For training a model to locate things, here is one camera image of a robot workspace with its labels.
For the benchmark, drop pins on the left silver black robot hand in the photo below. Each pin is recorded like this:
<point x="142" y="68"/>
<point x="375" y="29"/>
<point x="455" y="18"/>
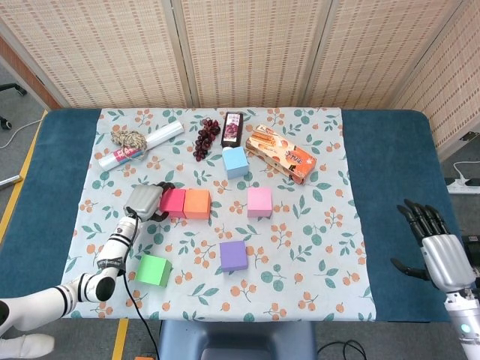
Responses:
<point x="144" y="200"/>

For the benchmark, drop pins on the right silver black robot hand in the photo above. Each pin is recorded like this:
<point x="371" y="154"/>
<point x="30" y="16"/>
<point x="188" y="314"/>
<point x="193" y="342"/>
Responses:
<point x="448" y="262"/>

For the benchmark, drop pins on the magenta block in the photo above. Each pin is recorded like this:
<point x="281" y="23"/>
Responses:
<point x="172" y="204"/>

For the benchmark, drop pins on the orange block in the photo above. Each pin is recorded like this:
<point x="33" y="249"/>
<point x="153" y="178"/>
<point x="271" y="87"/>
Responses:
<point x="197" y="204"/>

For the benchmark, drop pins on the green block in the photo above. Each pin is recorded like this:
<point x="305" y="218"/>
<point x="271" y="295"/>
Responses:
<point x="152" y="270"/>

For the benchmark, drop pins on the light blue block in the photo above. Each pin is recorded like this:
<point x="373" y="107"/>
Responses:
<point x="235" y="163"/>

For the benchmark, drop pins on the purple block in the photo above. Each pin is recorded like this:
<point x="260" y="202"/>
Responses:
<point x="233" y="257"/>

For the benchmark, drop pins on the pink block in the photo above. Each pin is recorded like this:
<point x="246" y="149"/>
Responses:
<point x="259" y="202"/>

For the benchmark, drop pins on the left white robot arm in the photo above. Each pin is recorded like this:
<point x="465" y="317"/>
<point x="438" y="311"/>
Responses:
<point x="112" y="247"/>

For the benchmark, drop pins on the black equipment box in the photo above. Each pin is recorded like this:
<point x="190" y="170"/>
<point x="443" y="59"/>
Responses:
<point x="473" y="247"/>

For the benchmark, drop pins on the beige twine bundle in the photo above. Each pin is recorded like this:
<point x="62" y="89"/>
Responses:
<point x="129" y="139"/>

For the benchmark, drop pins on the clear plastic wrap roll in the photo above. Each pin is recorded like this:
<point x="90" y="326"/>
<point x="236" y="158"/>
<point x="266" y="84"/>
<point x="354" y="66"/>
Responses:
<point x="165" y="135"/>

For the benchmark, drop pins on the white power strip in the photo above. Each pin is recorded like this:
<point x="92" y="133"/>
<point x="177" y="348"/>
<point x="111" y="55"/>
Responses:
<point x="465" y="186"/>

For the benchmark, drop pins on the dark red grape bunch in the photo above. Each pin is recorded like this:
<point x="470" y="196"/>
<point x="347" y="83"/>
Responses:
<point x="205" y="140"/>

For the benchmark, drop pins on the dark grape juice bottle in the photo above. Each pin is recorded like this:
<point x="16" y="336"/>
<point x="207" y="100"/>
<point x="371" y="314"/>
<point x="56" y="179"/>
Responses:
<point x="231" y="131"/>

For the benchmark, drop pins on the grey metal bar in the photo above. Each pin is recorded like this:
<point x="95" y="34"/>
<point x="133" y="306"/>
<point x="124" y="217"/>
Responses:
<point x="9" y="181"/>

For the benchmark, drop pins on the orange biscuit box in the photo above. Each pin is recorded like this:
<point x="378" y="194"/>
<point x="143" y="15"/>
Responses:
<point x="281" y="153"/>

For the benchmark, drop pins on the floral fruit print tablecloth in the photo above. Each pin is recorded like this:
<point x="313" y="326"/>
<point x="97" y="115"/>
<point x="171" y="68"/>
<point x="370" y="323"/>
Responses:
<point x="262" y="300"/>

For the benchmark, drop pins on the black office chair base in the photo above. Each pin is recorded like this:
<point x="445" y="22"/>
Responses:
<point x="11" y="88"/>

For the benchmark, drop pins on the woven bamboo folding screen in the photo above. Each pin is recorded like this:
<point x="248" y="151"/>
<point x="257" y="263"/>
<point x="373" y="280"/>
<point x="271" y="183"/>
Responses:
<point x="243" y="56"/>

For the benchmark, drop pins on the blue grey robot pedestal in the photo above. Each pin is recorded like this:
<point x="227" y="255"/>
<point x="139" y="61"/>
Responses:
<point x="236" y="337"/>

